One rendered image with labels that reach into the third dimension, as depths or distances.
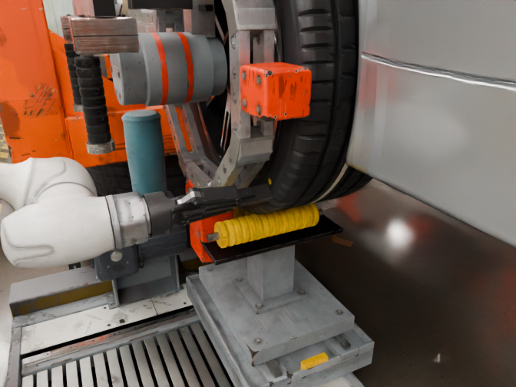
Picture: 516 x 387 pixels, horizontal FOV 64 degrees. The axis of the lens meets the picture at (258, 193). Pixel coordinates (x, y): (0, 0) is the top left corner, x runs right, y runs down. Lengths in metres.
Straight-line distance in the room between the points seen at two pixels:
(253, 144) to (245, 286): 0.61
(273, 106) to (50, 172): 0.42
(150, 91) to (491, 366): 1.22
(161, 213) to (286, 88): 0.29
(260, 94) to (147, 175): 0.50
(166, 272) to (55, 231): 0.89
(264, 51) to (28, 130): 0.83
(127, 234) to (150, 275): 0.84
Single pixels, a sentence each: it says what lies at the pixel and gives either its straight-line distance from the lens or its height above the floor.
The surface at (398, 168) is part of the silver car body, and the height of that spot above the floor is 0.78.
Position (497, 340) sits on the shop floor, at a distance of 1.59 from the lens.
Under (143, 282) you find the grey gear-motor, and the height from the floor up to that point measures 0.09.
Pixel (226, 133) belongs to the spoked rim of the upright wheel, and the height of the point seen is 0.68.
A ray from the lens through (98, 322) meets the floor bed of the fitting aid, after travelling 1.42.
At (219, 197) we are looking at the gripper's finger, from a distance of 0.71.
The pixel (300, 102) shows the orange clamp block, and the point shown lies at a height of 0.84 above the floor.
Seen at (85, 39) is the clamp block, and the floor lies 0.92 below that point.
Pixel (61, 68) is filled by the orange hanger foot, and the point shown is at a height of 0.81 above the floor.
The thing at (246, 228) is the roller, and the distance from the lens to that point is 0.90.
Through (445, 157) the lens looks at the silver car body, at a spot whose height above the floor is 0.81.
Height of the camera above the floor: 0.96
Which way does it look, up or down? 24 degrees down
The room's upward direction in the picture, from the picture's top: straight up
